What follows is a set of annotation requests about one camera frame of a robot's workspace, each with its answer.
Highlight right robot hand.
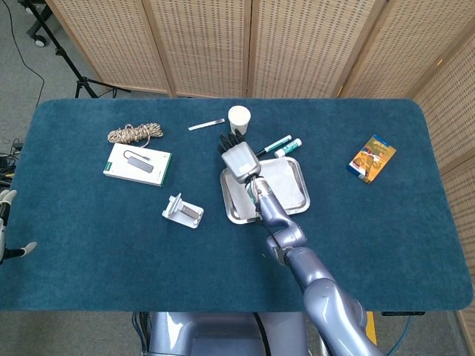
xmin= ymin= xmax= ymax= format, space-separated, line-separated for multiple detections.
xmin=217 ymin=129 xmax=262 ymax=185

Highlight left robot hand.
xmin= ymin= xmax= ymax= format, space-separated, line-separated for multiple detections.
xmin=0 ymin=189 xmax=38 ymax=266

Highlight white cloth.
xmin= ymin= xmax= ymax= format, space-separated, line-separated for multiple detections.
xmin=228 ymin=157 xmax=304 ymax=220

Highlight silver metal tray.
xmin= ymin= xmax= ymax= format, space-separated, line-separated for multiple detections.
xmin=220 ymin=156 xmax=312 ymax=225

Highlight green white marker pen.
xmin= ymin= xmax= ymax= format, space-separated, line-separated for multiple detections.
xmin=252 ymin=135 xmax=292 ymax=159

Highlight white paper cup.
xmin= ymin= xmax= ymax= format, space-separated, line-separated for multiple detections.
xmin=227 ymin=105 xmax=252 ymax=136

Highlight green white glue stick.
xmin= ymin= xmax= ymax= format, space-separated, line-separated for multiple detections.
xmin=274 ymin=138 xmax=303 ymax=159

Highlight thin white stick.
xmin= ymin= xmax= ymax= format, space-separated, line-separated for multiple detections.
xmin=188 ymin=118 xmax=226 ymax=132

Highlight white plastic stand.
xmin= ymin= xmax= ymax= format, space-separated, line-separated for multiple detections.
xmin=161 ymin=192 xmax=205 ymax=230

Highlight white USB hub box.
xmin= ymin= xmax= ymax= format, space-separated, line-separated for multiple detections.
xmin=102 ymin=142 xmax=174 ymax=188

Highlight blue felt table mat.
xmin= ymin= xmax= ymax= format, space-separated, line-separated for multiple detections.
xmin=0 ymin=97 xmax=474 ymax=313

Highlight wicker folding screen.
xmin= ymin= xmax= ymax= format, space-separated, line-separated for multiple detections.
xmin=45 ymin=0 xmax=475 ymax=356

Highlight orange blue snack box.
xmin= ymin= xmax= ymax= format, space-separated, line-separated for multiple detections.
xmin=347 ymin=134 xmax=397 ymax=185

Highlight grey robot torso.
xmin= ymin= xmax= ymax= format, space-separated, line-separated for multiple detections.
xmin=147 ymin=311 xmax=309 ymax=356

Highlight black tripod stand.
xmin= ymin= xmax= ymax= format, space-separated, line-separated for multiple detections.
xmin=22 ymin=0 xmax=131 ymax=99

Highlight tangled floor cables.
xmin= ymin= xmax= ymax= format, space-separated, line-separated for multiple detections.
xmin=0 ymin=139 xmax=24 ymax=190

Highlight beige rope bundle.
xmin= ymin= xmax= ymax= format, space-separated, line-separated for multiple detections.
xmin=107 ymin=122 xmax=165 ymax=148

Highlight cable bundle beside torso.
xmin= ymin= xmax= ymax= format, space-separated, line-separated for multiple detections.
xmin=131 ymin=311 xmax=151 ymax=356

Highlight black torso cable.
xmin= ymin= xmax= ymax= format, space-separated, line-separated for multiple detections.
xmin=253 ymin=311 xmax=270 ymax=356

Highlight black floor cable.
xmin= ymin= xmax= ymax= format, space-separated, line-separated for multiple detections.
xmin=6 ymin=0 xmax=45 ymax=108

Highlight blue cable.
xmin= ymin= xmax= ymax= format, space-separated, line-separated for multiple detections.
xmin=387 ymin=315 xmax=413 ymax=356

